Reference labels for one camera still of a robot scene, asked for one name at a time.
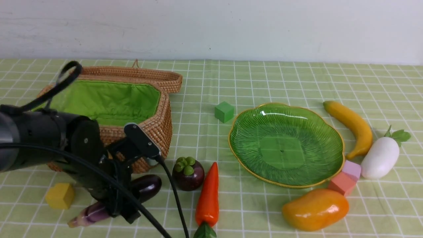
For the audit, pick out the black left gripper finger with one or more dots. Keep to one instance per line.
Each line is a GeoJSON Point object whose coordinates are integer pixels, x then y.
{"type": "Point", "coordinates": [114, 201]}
{"type": "Point", "coordinates": [129, 212]}

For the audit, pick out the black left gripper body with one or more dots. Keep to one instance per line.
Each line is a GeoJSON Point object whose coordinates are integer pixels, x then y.
{"type": "Point", "coordinates": [84, 141]}

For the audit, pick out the purple toy eggplant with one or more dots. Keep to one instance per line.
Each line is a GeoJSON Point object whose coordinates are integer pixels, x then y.
{"type": "Point", "coordinates": [143, 188]}

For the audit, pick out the dark purple toy mangosteen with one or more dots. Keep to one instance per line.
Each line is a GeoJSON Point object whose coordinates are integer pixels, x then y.
{"type": "Point", "coordinates": [188, 174]}

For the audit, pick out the orange toy carrot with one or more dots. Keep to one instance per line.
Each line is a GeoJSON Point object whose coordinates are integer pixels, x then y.
{"type": "Point", "coordinates": [207, 210]}

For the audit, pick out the orange yellow toy mango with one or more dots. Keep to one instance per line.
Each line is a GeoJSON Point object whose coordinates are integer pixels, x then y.
{"type": "Point", "coordinates": [316, 210]}

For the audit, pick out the yellow toy banana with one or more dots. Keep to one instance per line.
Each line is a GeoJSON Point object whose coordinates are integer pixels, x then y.
{"type": "Point", "coordinates": [355, 123]}

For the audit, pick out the white toy radish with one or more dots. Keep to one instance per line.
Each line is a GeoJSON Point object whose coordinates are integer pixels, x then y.
{"type": "Point", "coordinates": [383, 154]}

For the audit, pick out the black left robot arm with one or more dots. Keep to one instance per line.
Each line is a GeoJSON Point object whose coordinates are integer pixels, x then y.
{"type": "Point", "coordinates": [42, 128]}

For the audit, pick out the yellow foam block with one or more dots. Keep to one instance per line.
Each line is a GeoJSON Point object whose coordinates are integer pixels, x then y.
{"type": "Point", "coordinates": [60, 196]}

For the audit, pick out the woven rattan basket green lining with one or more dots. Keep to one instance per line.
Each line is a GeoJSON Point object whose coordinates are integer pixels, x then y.
{"type": "Point", "coordinates": [116, 101]}

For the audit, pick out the woven rattan basket lid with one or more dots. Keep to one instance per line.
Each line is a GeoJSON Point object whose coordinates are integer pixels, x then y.
{"type": "Point", "coordinates": [170, 82]}

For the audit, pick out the green foam cube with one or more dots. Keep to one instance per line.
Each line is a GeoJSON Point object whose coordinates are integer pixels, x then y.
{"type": "Point", "coordinates": [224, 112]}

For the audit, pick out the green glass leaf plate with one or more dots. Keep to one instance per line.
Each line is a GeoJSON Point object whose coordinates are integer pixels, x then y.
{"type": "Point", "coordinates": [287, 146]}

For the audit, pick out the salmon red foam cube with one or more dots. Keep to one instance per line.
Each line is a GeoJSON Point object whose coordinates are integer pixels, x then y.
{"type": "Point", "coordinates": [342, 183]}

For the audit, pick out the pink foam cube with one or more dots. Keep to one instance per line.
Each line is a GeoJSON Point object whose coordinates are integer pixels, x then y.
{"type": "Point", "coordinates": [353, 170]}

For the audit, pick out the green checkered tablecloth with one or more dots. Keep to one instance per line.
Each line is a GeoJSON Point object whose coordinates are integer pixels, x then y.
{"type": "Point", "coordinates": [250, 208]}

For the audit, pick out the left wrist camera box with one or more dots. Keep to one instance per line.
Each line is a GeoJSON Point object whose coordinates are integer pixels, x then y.
{"type": "Point", "coordinates": [136, 145]}

